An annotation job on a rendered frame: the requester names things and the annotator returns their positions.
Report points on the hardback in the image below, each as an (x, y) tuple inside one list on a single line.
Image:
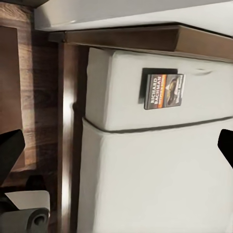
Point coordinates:
[(163, 90)]

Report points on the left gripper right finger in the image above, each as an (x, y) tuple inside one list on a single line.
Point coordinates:
[(225, 144)]

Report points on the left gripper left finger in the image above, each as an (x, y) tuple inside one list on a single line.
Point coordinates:
[(11, 146)]

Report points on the bed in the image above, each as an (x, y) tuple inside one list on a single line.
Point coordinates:
[(124, 169)]

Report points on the nightstand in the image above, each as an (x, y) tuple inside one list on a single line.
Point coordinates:
[(10, 90)]

